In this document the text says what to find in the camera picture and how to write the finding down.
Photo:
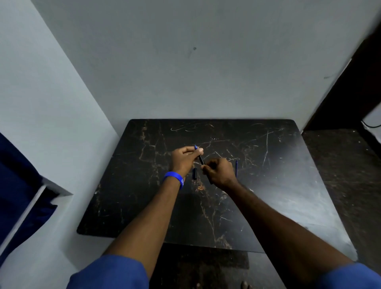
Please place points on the blue sleeve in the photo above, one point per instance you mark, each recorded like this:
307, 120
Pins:
110, 273
351, 277

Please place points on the person's right hand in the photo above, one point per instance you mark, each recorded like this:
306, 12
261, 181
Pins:
220, 175

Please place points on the blue wristband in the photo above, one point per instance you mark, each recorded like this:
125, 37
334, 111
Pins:
174, 177

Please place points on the blue left sleeve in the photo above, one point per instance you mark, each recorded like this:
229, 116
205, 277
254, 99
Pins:
110, 273

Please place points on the person's left forearm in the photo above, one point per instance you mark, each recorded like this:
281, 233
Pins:
150, 221

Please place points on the person's left thumb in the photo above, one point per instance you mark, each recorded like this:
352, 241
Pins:
197, 151

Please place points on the person's right fingers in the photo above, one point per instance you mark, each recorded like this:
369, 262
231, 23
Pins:
212, 165

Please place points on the white window frame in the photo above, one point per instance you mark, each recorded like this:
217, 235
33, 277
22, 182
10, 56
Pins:
35, 195

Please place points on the dark blue curtain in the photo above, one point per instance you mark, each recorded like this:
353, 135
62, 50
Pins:
19, 190

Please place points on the person's left hand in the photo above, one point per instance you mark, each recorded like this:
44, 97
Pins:
180, 162

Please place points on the black pen cap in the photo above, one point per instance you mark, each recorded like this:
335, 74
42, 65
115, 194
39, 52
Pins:
194, 173

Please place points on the person's foot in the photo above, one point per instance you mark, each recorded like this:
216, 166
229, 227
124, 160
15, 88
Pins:
246, 285

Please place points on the blue right sleeve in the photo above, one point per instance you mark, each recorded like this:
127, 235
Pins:
351, 277

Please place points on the black pen with blue tip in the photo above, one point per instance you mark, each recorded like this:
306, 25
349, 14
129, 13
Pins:
201, 158

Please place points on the person's right forearm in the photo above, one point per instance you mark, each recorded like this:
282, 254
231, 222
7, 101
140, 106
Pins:
278, 230

